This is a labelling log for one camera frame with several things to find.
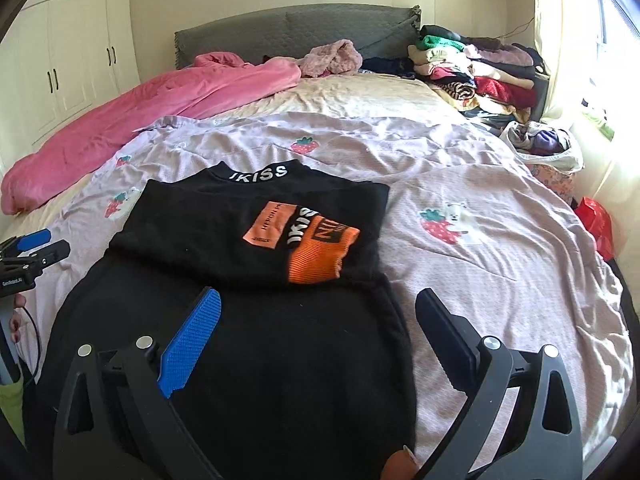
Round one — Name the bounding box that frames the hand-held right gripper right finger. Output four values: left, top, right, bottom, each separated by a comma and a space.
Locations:
415, 287, 585, 480

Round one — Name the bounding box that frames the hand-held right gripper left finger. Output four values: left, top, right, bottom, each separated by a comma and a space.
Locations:
52, 286, 223, 480

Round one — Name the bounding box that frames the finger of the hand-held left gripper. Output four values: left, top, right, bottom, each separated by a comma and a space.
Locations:
9, 239, 71, 273
12, 228, 53, 254

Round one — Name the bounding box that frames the black sweater with orange cuffs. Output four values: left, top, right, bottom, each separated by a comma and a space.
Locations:
32, 161, 418, 480

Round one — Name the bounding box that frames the white plastic bag of clothes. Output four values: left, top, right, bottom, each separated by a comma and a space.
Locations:
499, 120, 585, 172

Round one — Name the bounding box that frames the pile of folded clothes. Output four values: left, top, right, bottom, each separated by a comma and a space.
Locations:
407, 25, 551, 133

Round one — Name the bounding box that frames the person's left hand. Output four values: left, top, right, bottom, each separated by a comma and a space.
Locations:
9, 294, 28, 347

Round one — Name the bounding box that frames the person's right hand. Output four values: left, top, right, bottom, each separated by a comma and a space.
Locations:
380, 449, 419, 480

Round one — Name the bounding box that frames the lilac strawberry printed quilt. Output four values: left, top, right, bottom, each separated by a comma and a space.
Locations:
15, 110, 633, 466

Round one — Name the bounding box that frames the yellow-green garment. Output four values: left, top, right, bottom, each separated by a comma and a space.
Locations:
0, 379, 27, 448

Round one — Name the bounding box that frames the pink blanket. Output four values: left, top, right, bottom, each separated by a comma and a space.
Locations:
0, 52, 302, 216

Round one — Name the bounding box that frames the red plastic bag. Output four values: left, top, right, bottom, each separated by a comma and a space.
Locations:
574, 196, 616, 262

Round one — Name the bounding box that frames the white wardrobe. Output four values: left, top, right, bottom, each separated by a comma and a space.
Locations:
0, 0, 142, 161

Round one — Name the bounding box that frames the floral patterned cloth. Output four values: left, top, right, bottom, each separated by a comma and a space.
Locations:
530, 160, 577, 203

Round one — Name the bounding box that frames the dark blue garment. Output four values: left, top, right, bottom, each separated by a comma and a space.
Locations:
361, 56, 417, 80

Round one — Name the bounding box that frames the pink fluffy garment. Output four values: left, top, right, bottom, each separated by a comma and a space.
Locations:
296, 39, 363, 79

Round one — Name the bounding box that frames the cream curtain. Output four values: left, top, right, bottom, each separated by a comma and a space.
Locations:
530, 0, 640, 221

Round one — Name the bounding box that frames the grey padded headboard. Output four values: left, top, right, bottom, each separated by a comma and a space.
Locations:
174, 4, 422, 71

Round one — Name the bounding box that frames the black cable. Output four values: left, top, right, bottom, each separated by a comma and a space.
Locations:
17, 305, 43, 387

